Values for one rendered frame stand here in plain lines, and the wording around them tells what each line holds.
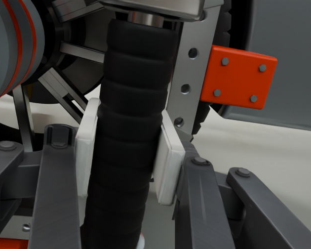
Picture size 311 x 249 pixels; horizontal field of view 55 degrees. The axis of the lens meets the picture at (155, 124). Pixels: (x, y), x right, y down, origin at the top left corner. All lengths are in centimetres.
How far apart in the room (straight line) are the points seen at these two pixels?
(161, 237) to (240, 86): 113
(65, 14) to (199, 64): 21
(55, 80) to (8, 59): 21
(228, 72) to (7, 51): 25
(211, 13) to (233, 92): 10
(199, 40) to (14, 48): 20
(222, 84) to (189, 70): 5
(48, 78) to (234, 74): 27
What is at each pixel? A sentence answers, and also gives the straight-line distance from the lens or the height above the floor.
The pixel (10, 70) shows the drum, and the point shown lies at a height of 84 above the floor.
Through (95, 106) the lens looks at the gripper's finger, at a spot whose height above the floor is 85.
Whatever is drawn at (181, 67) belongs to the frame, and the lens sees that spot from 37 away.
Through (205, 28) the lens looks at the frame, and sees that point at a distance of 38.
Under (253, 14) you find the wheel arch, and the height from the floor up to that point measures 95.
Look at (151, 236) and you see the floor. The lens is 145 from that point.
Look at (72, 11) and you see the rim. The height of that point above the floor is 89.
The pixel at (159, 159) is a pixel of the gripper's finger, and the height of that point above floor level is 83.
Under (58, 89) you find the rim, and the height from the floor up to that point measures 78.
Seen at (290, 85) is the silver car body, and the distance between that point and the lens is 66.
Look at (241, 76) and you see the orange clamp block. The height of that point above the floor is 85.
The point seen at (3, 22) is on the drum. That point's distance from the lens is 28.
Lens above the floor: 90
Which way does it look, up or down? 18 degrees down
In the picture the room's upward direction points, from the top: 11 degrees clockwise
